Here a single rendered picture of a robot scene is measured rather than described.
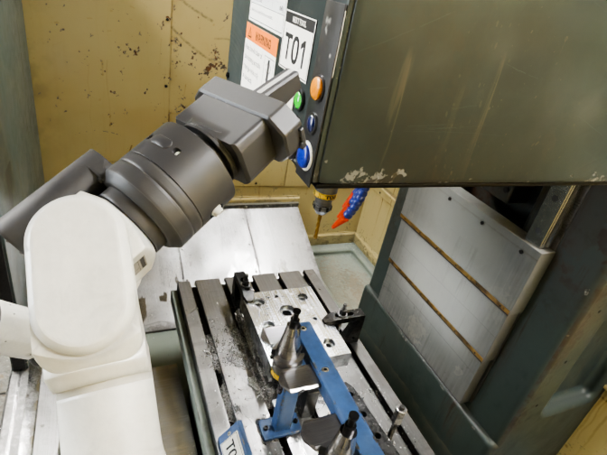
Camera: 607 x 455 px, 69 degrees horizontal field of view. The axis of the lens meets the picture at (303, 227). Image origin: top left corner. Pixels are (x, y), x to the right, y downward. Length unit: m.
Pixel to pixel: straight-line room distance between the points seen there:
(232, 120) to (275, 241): 1.64
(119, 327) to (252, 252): 1.66
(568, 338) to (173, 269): 1.38
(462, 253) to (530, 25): 0.73
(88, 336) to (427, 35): 0.43
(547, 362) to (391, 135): 0.78
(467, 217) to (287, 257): 1.00
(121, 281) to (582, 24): 0.60
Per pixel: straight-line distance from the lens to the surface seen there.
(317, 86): 0.50
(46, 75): 1.81
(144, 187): 0.35
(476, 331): 1.25
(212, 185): 0.37
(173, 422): 1.34
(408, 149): 0.57
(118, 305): 0.32
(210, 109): 0.42
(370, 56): 0.50
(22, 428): 1.32
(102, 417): 0.34
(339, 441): 0.70
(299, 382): 0.83
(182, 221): 0.36
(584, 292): 1.09
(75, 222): 0.34
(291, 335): 0.81
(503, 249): 1.14
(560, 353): 1.18
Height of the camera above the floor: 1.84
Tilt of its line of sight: 29 degrees down
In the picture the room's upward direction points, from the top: 12 degrees clockwise
